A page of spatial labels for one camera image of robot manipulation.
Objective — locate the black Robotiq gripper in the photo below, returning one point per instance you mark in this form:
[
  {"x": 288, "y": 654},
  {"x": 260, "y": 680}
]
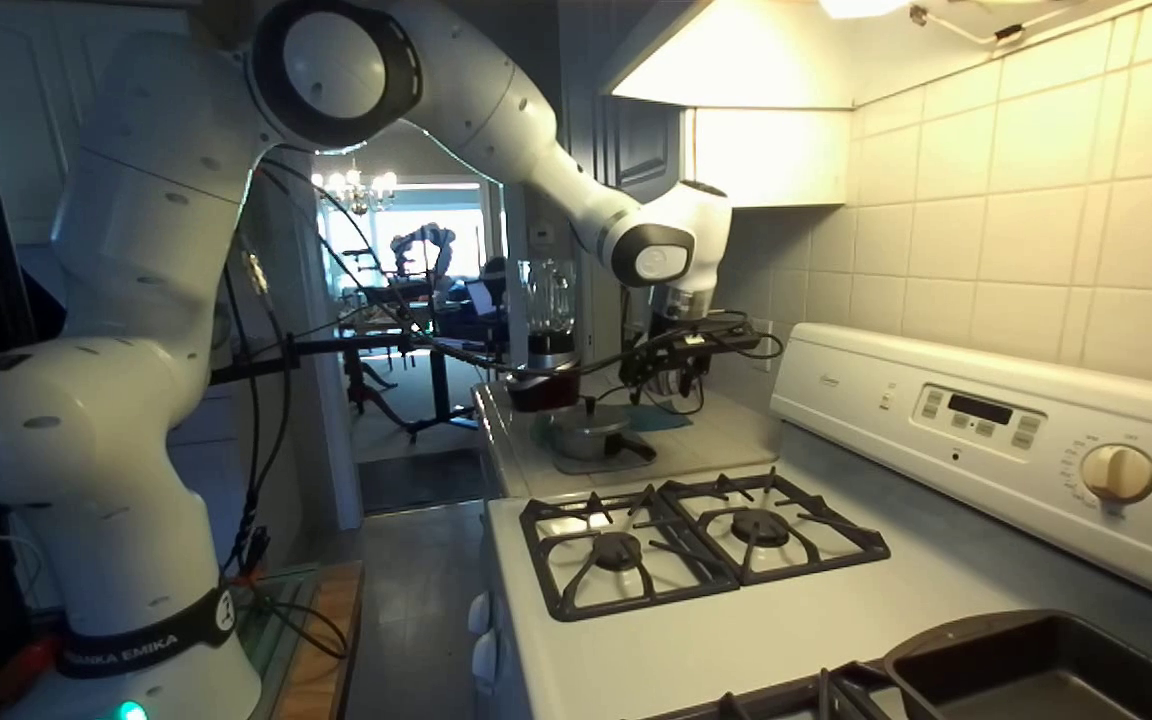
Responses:
[{"x": 702, "y": 347}]

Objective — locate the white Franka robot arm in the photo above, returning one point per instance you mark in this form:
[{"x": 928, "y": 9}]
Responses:
[{"x": 111, "y": 333}]

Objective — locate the white stove knob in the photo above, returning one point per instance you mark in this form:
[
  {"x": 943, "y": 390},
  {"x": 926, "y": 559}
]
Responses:
[
  {"x": 485, "y": 660},
  {"x": 481, "y": 610}
]

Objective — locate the white gas stove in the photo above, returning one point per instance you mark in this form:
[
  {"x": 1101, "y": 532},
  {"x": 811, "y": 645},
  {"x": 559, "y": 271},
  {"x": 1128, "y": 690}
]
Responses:
[{"x": 869, "y": 586}]

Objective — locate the blue towel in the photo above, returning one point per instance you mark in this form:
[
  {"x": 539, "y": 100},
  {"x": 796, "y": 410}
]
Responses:
[{"x": 665, "y": 418}]

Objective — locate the black blender base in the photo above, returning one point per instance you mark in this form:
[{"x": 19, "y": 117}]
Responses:
[{"x": 544, "y": 394}]

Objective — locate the glass blender jar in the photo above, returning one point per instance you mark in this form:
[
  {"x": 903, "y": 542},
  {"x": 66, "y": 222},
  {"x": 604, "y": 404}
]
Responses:
[{"x": 542, "y": 315}]

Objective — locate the grey burner cap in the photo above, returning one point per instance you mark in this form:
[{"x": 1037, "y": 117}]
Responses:
[
  {"x": 760, "y": 528},
  {"x": 618, "y": 549}
]

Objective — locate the black burner grate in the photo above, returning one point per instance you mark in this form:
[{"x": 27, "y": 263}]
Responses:
[
  {"x": 803, "y": 702},
  {"x": 702, "y": 562}
]

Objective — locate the grey upper cabinet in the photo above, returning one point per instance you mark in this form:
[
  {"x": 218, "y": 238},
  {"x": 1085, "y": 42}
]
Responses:
[{"x": 640, "y": 145}]

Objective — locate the black tripod boom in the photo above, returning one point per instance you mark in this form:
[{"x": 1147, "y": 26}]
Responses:
[{"x": 336, "y": 347}]

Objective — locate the white range hood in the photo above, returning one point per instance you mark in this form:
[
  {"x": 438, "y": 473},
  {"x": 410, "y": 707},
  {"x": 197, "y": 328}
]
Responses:
[{"x": 760, "y": 62}]

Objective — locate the chandelier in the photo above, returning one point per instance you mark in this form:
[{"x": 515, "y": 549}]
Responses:
[{"x": 356, "y": 185}]

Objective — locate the cream timer dial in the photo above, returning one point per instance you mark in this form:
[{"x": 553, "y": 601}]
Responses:
[{"x": 1117, "y": 473}]

